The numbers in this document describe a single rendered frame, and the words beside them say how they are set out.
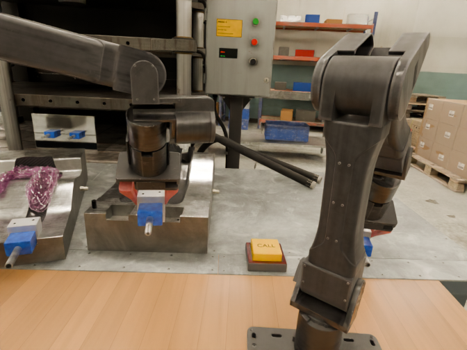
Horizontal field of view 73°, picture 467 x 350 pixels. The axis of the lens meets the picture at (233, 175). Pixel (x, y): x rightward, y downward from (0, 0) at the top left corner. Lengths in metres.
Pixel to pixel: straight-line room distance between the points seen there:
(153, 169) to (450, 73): 7.84
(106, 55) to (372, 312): 0.58
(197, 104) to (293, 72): 6.88
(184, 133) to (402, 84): 0.28
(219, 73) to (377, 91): 1.17
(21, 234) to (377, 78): 0.66
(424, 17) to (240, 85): 6.68
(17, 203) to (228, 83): 0.97
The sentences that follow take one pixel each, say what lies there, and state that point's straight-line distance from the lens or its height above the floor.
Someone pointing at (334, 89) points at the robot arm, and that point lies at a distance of 0.36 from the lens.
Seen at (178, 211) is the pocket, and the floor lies 0.88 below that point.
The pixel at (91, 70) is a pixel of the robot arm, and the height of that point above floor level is 1.18.
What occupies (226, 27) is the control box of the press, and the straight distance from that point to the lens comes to 1.48.
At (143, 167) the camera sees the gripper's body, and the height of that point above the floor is 1.04.
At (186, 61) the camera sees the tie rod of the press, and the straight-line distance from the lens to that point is 1.36.
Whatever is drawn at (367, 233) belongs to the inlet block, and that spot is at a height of 0.85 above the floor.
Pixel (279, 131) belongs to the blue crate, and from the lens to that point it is 4.45.
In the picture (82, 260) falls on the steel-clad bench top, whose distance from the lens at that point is 0.74.
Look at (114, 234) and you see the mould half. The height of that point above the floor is 0.84.
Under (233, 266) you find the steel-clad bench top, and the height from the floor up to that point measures 0.80.
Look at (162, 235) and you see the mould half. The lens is 0.71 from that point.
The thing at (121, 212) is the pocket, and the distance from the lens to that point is 0.76.
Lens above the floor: 1.19
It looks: 19 degrees down
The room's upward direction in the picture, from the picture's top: 3 degrees clockwise
